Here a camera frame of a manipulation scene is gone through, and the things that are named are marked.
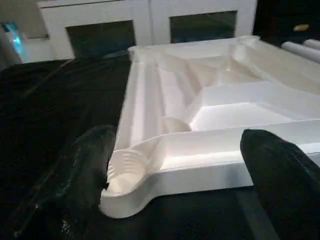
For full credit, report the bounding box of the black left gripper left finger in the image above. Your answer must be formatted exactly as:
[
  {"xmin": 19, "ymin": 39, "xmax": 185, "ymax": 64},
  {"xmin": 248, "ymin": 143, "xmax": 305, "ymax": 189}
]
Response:
[{"xmin": 12, "ymin": 124, "xmax": 118, "ymax": 240}]

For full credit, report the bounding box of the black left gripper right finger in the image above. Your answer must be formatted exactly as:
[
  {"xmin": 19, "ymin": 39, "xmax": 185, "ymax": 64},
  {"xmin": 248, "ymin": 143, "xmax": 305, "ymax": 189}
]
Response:
[{"xmin": 239, "ymin": 128, "xmax": 320, "ymax": 240}]

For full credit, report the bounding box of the white plastic table top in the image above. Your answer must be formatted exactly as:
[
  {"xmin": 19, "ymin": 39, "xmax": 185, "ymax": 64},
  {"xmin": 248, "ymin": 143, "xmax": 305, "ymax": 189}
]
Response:
[{"xmin": 98, "ymin": 34, "xmax": 320, "ymax": 220}]

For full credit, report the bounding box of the black work mat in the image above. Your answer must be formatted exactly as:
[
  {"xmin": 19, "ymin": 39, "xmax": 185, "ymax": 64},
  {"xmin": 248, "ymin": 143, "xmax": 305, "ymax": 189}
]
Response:
[{"xmin": 0, "ymin": 32, "xmax": 320, "ymax": 240}]

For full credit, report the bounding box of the teal white plastic object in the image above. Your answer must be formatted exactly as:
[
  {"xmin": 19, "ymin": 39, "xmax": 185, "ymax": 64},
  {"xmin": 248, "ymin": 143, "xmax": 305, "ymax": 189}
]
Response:
[{"xmin": 0, "ymin": 21, "xmax": 28, "ymax": 63}]

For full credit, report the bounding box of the small tan object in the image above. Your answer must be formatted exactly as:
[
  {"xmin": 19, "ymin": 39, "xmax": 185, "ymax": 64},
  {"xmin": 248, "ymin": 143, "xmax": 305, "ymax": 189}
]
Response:
[{"xmin": 292, "ymin": 23, "xmax": 311, "ymax": 32}]

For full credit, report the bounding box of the white sideboard cabinet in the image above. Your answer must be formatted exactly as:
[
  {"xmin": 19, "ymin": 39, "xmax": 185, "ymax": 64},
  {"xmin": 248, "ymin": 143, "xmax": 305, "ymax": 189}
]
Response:
[{"xmin": 37, "ymin": 0, "xmax": 258, "ymax": 60}]

